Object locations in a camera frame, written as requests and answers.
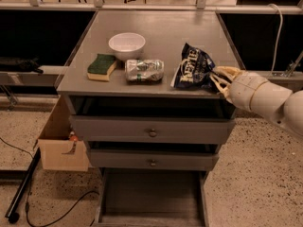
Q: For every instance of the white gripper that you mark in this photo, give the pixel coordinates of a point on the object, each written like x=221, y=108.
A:
x=242, y=90

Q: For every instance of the blue chip bag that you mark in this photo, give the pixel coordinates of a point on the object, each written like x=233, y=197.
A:
x=193, y=70

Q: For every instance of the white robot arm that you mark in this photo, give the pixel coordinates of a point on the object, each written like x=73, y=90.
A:
x=280, y=106

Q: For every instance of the grey drawer cabinet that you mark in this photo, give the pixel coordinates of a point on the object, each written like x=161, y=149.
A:
x=165, y=33

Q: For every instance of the brass top drawer knob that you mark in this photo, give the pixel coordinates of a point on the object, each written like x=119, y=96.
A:
x=152, y=133

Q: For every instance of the brass drawer knob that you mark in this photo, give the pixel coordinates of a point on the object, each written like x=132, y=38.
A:
x=152, y=133
x=153, y=163

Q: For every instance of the brass middle drawer knob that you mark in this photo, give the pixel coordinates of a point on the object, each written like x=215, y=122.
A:
x=153, y=163

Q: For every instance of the grey middle drawer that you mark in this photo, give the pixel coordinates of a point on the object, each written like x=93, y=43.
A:
x=141, y=159

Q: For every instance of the grey drawer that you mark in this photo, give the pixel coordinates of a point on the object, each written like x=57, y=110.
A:
x=151, y=198
x=141, y=159
x=136, y=129

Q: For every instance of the grey top drawer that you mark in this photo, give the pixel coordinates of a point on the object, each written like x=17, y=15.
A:
x=136, y=129

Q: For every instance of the grey bottom drawer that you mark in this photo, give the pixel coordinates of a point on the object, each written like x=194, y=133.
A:
x=151, y=198

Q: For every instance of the white bowl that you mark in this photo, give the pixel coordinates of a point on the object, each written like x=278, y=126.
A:
x=127, y=46

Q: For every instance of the green yellow sponge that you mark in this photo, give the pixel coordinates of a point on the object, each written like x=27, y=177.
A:
x=102, y=67

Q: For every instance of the cardboard box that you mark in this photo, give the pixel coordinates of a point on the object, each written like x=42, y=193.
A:
x=59, y=146

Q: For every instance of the black object on ledge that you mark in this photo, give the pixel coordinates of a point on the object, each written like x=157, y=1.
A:
x=10, y=64

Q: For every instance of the black floor rail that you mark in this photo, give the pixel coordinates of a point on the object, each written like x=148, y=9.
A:
x=23, y=177

